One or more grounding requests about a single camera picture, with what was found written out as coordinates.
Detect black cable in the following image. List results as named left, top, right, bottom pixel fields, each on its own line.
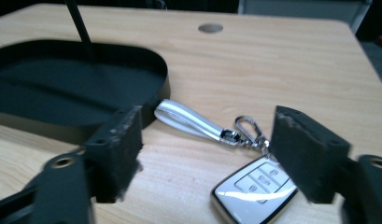
left=64, top=0, right=97, bottom=62

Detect grey round cable grommet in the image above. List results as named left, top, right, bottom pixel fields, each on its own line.
left=197, top=22, right=224, bottom=35

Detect white car key with strap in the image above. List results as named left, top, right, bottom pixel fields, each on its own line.
left=153, top=98, right=299, bottom=224

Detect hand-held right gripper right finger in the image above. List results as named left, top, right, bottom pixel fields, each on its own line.
left=268, top=105, right=352, bottom=205

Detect black oval tray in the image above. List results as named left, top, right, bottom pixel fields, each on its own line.
left=0, top=38, right=172, bottom=146

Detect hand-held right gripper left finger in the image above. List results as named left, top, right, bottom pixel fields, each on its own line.
left=83, top=105, right=144, bottom=204

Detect grey cabinet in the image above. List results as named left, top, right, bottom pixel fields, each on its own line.
left=237, top=0, right=374, bottom=34

